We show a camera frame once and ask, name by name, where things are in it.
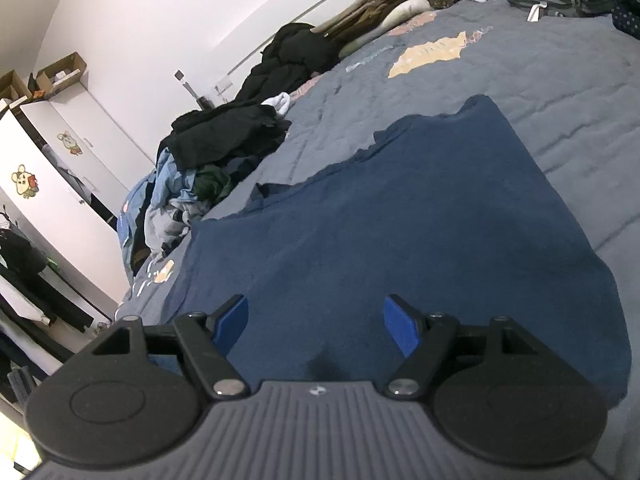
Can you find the navy dotted cloth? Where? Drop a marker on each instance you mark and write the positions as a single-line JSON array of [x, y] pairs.
[[625, 0]]

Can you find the black hanging clothes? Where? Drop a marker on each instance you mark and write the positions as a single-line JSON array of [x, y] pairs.
[[25, 260]]

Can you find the white socks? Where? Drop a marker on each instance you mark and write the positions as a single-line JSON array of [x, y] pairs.
[[277, 102]]

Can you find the light blue shirt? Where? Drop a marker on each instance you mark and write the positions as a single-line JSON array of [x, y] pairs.
[[167, 180]]

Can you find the black garment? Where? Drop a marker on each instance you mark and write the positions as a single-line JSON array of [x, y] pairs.
[[220, 130]]

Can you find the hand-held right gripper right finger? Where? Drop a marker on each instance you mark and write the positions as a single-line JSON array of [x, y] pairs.
[[400, 322]]

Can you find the black puffer jacket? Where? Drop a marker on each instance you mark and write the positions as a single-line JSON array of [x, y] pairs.
[[285, 55]]

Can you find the white wardrobe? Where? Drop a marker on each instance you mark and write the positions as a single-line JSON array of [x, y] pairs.
[[100, 130], [60, 230]]

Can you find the dark green garment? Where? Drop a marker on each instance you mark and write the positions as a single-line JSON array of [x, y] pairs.
[[210, 185]]

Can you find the black bottle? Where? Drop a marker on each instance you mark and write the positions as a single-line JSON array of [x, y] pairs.
[[206, 102]]

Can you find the grey garment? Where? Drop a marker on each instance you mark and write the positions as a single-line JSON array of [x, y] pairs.
[[160, 225]]

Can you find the white headboard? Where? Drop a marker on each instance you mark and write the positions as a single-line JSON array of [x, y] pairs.
[[260, 45]]

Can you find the clear tube with black cap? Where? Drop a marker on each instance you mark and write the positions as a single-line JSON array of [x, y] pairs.
[[184, 82]]

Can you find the navy blue printed t-shirt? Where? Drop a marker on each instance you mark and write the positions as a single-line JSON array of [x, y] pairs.
[[400, 220]]

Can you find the mouse sticker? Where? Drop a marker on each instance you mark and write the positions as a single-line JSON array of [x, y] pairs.
[[69, 144], [24, 180]]

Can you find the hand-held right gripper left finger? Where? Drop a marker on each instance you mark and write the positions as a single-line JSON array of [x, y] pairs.
[[235, 320]]

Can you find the brown jacket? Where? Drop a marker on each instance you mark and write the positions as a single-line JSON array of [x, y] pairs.
[[370, 10]]

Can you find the blue denim garment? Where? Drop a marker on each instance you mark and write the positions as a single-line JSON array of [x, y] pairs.
[[127, 220]]

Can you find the grey printed quilt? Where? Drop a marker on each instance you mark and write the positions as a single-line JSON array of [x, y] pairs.
[[575, 110]]

